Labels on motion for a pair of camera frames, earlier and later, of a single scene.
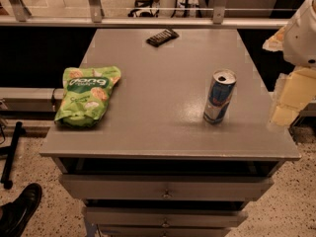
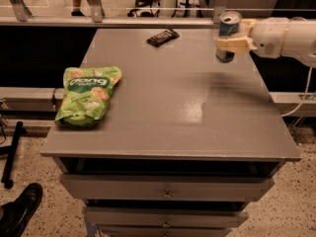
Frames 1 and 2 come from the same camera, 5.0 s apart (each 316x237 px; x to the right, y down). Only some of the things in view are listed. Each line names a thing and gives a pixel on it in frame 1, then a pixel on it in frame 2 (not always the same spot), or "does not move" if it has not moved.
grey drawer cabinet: [156, 168] does not move
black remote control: [163, 38] does not move
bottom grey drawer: [164, 230] does not move
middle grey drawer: [109, 217] does not move
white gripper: [300, 39] → [271, 37]
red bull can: [219, 96] → [228, 27]
